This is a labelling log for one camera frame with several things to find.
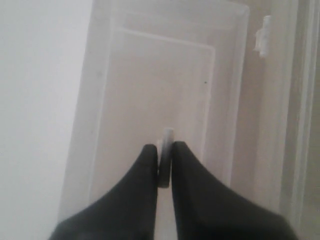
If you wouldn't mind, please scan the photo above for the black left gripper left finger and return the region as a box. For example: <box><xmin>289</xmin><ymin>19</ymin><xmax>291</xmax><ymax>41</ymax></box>
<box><xmin>50</xmin><ymin>144</ymin><xmax>158</xmax><ymax>240</ymax></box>

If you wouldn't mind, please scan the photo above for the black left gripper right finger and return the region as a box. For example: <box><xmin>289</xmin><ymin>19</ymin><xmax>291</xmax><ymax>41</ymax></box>
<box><xmin>171</xmin><ymin>141</ymin><xmax>298</xmax><ymax>240</ymax></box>

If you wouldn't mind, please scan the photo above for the clear drawer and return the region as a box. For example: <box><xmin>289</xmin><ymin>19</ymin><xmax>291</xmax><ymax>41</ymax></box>
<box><xmin>231</xmin><ymin>0</ymin><xmax>299</xmax><ymax>212</ymax></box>
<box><xmin>58</xmin><ymin>0</ymin><xmax>251</xmax><ymax>240</ymax></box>

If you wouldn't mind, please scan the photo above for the white plastic drawer cabinet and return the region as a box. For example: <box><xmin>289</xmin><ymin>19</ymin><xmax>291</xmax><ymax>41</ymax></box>
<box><xmin>50</xmin><ymin>0</ymin><xmax>320</xmax><ymax>240</ymax></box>

